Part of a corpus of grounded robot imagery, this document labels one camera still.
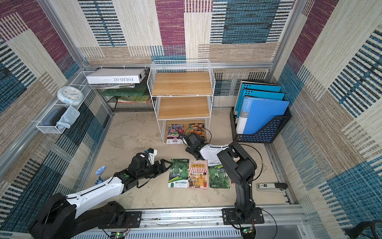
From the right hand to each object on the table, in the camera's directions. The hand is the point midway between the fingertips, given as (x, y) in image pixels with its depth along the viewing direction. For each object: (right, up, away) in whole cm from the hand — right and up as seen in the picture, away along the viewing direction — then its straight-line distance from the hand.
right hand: (195, 139), depth 99 cm
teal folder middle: (+34, +28, -10) cm, 45 cm away
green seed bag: (+13, -21, -13) cm, 28 cm away
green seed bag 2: (-10, -20, -12) cm, 25 cm away
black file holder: (+44, +4, -7) cm, 45 cm away
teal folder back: (+44, +32, -8) cm, 55 cm away
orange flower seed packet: (+2, +7, +8) cm, 11 cm away
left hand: (-14, -13, -17) cm, 25 cm away
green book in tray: (-38, +32, +1) cm, 50 cm away
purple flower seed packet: (-15, +4, +6) cm, 16 cm away
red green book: (-40, +26, +1) cm, 48 cm away
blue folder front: (+35, +16, -12) cm, 40 cm away
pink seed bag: (+2, -20, -12) cm, 23 cm away
